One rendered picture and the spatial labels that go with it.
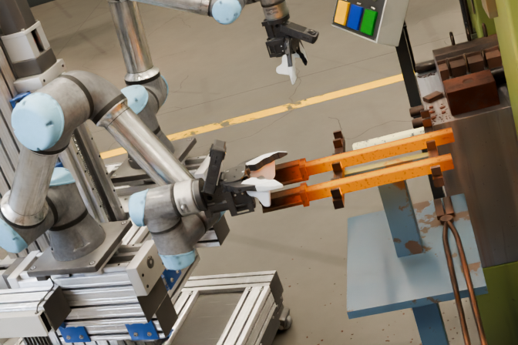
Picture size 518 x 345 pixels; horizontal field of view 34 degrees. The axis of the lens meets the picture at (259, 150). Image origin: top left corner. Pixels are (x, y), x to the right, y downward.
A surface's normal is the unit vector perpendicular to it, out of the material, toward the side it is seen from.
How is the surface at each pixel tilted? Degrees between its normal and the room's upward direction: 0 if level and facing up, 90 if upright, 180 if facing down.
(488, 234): 90
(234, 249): 0
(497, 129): 90
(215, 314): 0
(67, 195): 88
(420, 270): 0
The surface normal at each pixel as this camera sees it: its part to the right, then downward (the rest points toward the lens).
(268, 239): -0.29, -0.87
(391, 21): 0.34, 0.29
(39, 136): -0.47, 0.40
